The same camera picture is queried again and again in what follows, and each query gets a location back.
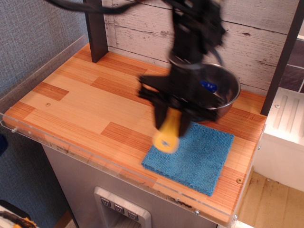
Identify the black yellow object bottom left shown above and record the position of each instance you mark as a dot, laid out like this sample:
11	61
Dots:
13	217

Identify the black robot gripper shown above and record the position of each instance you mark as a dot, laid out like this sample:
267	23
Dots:
178	90

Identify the grey toy fridge cabinet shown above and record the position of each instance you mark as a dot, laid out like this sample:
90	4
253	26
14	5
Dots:
79	179

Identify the stainless steel bowl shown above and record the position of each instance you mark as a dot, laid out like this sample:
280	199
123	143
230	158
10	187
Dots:
228	84

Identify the dark upright post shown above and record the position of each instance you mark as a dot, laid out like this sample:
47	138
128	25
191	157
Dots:
285	55
96	35

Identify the silver dispenser button panel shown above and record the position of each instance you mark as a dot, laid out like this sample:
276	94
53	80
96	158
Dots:
116	211

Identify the blue toy grapes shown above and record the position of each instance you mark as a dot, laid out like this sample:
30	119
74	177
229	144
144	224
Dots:
209	86

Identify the clear acrylic edge guard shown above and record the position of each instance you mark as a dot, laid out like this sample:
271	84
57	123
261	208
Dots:
91	113

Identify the yellow scrubber brush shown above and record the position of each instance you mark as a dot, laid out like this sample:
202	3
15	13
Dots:
167	137

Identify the blue folded cloth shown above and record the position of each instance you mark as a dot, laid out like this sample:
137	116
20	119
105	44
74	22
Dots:
198	161

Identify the dark left upright post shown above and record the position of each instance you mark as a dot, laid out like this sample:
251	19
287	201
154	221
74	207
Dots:
96	35

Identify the dark right upright post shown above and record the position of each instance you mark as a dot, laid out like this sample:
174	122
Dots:
285	55

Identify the white toy sink unit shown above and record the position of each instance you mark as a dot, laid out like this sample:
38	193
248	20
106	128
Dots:
280	154

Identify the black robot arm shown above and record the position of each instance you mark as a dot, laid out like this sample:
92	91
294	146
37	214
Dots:
197	30

